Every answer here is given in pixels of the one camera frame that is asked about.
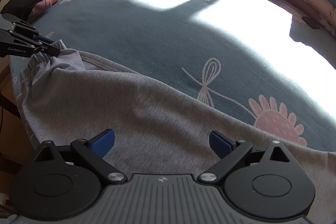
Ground grey sweatpants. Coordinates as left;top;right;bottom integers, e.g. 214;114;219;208
10;41;335;223

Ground person left hand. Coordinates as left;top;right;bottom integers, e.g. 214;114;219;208
1;0;58;22

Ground teal floral bed sheet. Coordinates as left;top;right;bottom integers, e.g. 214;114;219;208
34;0;335;152

